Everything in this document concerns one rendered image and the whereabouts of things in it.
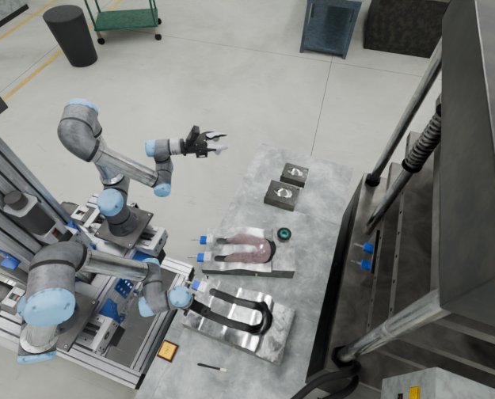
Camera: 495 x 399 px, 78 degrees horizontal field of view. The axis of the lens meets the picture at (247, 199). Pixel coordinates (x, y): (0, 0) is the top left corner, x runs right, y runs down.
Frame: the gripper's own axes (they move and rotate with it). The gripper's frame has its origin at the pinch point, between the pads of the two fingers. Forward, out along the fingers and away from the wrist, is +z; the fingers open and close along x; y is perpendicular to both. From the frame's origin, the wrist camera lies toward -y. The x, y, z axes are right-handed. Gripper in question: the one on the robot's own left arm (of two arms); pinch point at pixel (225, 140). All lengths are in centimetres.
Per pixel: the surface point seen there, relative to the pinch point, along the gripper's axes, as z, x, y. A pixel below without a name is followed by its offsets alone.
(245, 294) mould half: 4, 60, 48
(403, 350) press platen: 66, 92, 29
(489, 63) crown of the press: 66, 29, -59
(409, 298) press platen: 63, 75, 7
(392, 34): 254, -292, 161
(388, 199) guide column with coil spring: 81, 24, 26
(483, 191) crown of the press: 47, 64, -60
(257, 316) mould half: 8, 71, 43
